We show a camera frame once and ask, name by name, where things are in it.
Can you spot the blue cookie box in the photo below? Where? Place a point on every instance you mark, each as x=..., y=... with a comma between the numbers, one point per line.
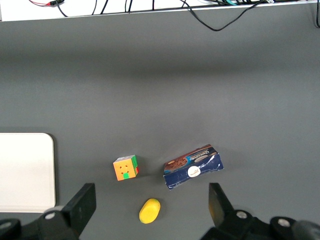
x=192, y=172

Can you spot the yellow lemon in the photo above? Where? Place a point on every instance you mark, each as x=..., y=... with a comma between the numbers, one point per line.
x=150, y=211

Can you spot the orange faced puzzle cube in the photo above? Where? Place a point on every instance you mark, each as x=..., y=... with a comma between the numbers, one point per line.
x=123, y=170

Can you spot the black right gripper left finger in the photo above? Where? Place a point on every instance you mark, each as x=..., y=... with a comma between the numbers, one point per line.
x=80, y=207

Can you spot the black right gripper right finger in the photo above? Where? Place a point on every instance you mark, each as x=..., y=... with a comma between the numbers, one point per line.
x=220, y=210

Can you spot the pale plastic tray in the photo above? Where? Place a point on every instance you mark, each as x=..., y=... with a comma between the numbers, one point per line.
x=25, y=172

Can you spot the dark grey table mat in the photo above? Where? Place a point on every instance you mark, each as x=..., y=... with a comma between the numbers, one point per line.
x=160, y=87

